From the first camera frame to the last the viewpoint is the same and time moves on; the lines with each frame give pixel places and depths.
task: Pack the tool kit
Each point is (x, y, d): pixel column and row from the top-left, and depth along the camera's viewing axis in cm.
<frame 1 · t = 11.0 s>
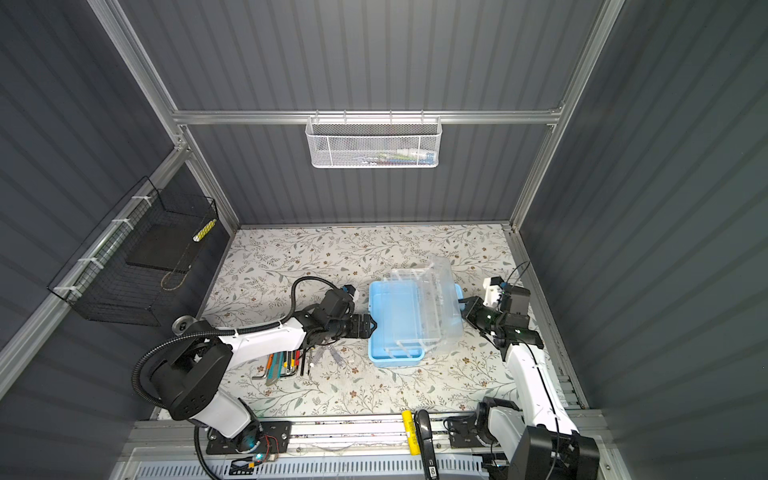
left hand: (366, 324, 89), fingers open
right hand: (460, 306, 82), fingers closed
black hex key: (302, 366, 86), on the table

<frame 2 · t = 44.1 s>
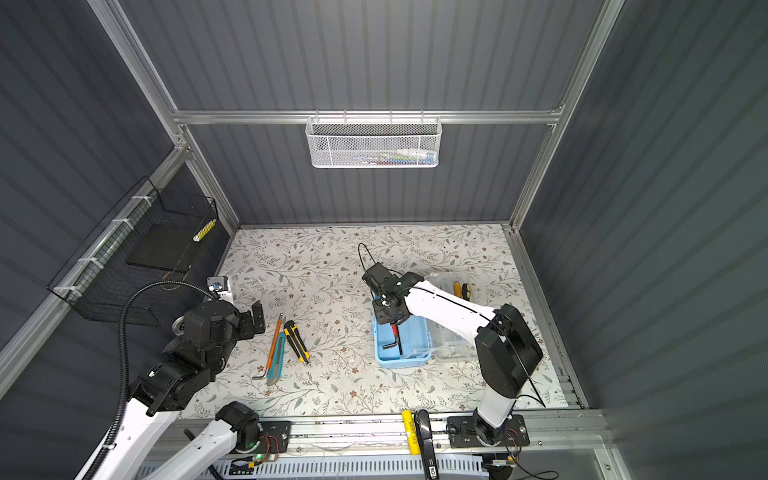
left hand: (237, 307, 69), fingers open
right hand: (389, 314, 87), fingers closed
black hex key: (397, 342, 89), point 3 cm above the table
red handled tool: (395, 329, 90), point 4 cm above the table
yellow utility knife: (296, 341, 91), on the table

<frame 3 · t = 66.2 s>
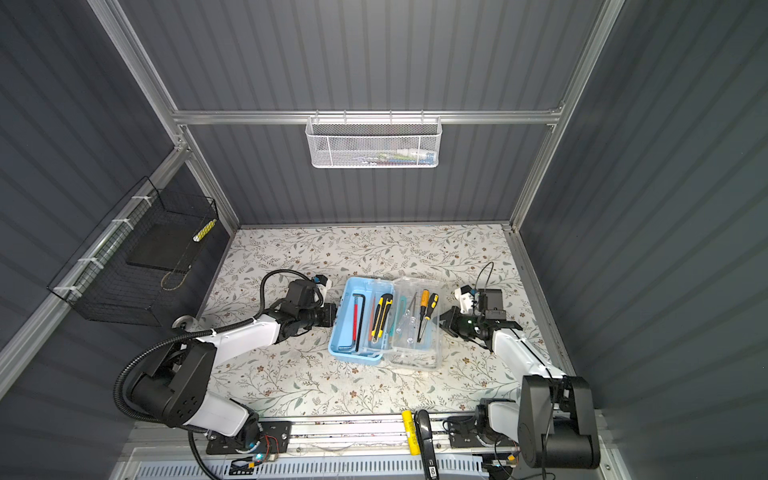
left hand: (339, 311, 91), fingers closed
right hand: (438, 322, 86), fingers closed
red handled tool: (355, 321, 96), on the table
yellow utility knife: (381, 314, 88), point 9 cm above the table
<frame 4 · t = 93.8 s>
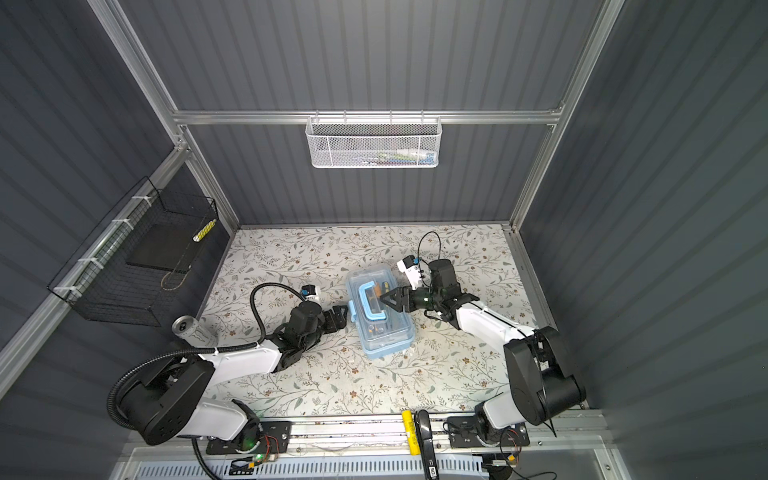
left hand: (338, 310, 90), fingers open
right hand: (389, 301, 83), fingers open
